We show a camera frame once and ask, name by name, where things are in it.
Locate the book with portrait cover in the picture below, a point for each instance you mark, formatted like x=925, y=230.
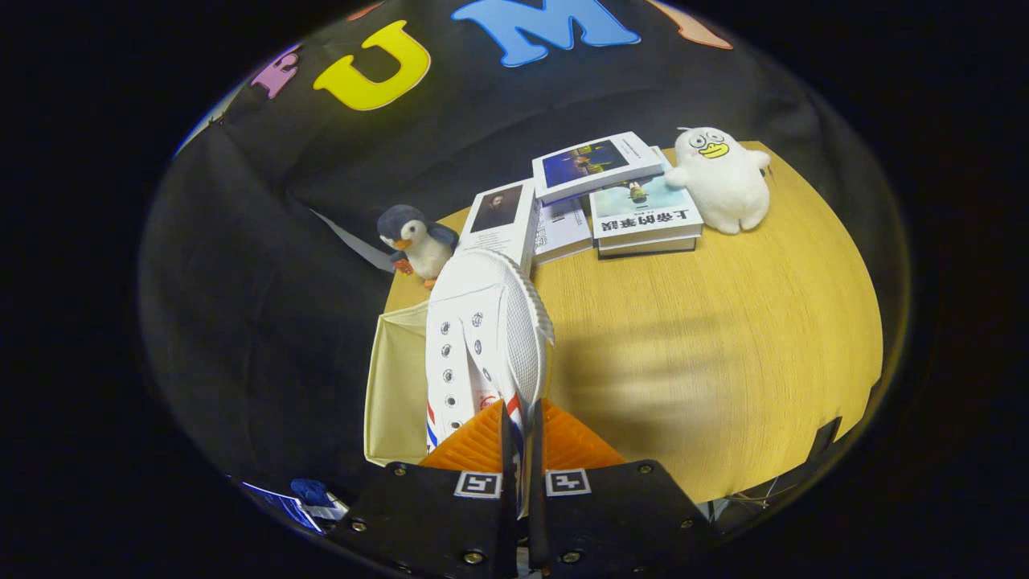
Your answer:
x=502, y=213

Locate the white text-covered book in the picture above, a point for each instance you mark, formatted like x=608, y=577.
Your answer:
x=563, y=229

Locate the beige fabric storage box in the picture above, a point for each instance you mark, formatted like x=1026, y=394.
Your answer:
x=398, y=386

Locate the book with night photo cover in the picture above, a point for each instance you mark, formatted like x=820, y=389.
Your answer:
x=595, y=161

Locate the black backdrop cloth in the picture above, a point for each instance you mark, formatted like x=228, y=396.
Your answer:
x=265, y=281

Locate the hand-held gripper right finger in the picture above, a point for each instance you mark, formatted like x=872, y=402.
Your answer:
x=619, y=515

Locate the dark-edged thick book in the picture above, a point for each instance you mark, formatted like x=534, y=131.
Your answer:
x=643, y=249

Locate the white duck plush toy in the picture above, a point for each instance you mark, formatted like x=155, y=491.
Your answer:
x=723, y=189

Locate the book with pale sky cover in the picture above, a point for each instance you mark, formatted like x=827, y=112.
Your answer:
x=643, y=213

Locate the grey penguin plush toy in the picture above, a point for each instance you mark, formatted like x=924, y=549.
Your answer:
x=418, y=241

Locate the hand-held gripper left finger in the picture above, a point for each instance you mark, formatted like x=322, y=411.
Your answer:
x=426, y=515

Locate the white canvas shoe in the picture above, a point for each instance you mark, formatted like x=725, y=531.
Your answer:
x=482, y=322

